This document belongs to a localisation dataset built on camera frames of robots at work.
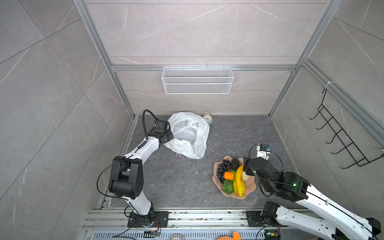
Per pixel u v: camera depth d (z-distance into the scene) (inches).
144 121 26.9
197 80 39.7
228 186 30.0
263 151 23.0
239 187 29.3
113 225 29.1
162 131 28.1
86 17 27.8
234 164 32.8
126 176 18.3
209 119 44.7
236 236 26.0
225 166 33.0
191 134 42.1
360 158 23.2
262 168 18.7
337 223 16.3
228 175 30.6
